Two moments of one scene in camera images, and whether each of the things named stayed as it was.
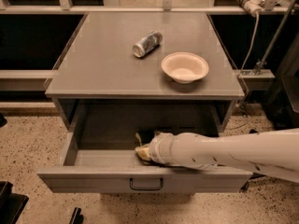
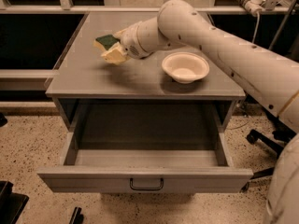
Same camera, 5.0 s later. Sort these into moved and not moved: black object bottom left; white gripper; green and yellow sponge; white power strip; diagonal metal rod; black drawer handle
Moved: green and yellow sponge; white gripper
Not moved: black object bottom left; black drawer handle; white power strip; diagonal metal rod
